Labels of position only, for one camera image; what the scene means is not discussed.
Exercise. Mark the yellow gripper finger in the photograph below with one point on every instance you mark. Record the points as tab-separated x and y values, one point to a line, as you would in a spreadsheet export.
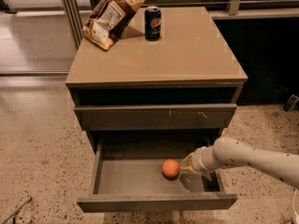
188	159
191	170

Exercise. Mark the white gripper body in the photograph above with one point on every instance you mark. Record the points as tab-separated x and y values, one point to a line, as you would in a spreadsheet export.
197	161

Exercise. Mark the orange fruit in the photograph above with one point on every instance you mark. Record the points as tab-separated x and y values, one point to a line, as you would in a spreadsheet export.
170	168

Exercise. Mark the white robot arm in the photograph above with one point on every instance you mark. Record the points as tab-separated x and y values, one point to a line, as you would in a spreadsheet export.
227	152

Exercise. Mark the grey drawer cabinet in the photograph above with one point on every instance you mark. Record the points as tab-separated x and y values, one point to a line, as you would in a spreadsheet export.
191	64

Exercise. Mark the dark object on floor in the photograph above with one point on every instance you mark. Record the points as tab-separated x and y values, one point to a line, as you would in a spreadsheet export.
291	103

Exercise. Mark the blue Pepsi can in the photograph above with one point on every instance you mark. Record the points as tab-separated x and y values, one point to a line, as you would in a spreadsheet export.
153	17

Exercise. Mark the brown chip bag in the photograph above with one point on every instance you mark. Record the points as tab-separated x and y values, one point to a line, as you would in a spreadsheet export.
108	20

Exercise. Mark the metal rod on floor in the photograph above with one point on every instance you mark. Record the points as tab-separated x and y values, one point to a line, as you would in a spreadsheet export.
15	210

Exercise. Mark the metal railing post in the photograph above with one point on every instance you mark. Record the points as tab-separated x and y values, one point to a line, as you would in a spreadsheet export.
233	7

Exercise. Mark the metal window frame post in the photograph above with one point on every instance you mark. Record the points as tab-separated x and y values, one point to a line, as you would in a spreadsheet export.
74	20

